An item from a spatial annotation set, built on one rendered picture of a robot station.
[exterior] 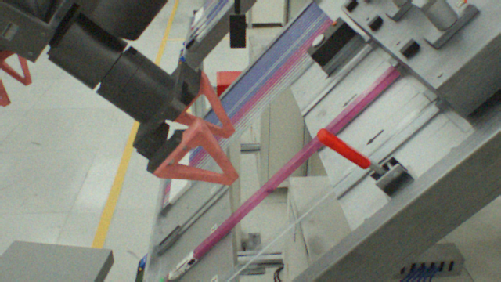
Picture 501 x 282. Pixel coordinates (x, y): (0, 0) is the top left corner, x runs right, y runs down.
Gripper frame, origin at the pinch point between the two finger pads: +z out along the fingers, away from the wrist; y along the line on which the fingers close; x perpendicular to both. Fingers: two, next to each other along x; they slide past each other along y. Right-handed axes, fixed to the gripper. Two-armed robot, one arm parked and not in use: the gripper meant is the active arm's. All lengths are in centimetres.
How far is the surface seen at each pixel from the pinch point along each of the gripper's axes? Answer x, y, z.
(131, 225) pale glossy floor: 109, 118, 39
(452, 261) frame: 0, 22, 60
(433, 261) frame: 2, 22, 57
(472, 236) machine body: -4, 33, 71
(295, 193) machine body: 21, 52, 43
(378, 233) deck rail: -6.5, -9.5, 13.2
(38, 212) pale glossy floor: 139, 129, 6
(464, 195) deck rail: -14.6, -9.3, 16.2
